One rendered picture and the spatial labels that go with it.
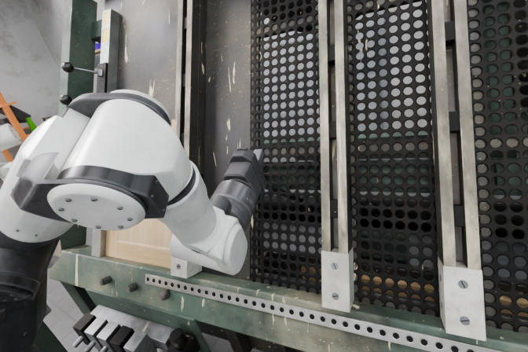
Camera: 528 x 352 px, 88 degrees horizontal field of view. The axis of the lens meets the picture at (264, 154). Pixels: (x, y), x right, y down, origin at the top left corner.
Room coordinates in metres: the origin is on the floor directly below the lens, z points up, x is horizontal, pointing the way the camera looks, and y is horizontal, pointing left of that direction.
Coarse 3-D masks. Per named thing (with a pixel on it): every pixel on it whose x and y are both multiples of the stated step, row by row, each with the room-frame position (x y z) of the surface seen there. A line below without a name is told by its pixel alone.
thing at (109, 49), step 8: (112, 16) 1.25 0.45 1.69; (112, 24) 1.24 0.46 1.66; (112, 32) 1.22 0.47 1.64; (112, 40) 1.21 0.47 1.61; (104, 48) 1.20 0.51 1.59; (112, 48) 1.20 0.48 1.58; (104, 56) 1.18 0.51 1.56; (112, 56) 1.18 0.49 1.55; (112, 64) 1.17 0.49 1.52; (112, 72) 1.16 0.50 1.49; (112, 80) 1.14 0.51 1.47; (112, 88) 1.13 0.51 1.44; (96, 232) 0.88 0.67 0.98; (104, 232) 0.88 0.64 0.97; (96, 240) 0.87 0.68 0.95; (104, 240) 0.87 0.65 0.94; (96, 248) 0.85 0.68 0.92; (104, 248) 0.86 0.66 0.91
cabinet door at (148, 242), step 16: (144, 224) 0.82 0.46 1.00; (160, 224) 0.79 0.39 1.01; (112, 240) 0.86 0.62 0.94; (128, 240) 0.82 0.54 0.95; (144, 240) 0.79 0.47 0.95; (160, 240) 0.76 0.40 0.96; (112, 256) 0.83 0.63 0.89; (128, 256) 0.80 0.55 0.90; (144, 256) 0.76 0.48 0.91; (160, 256) 0.73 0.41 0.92
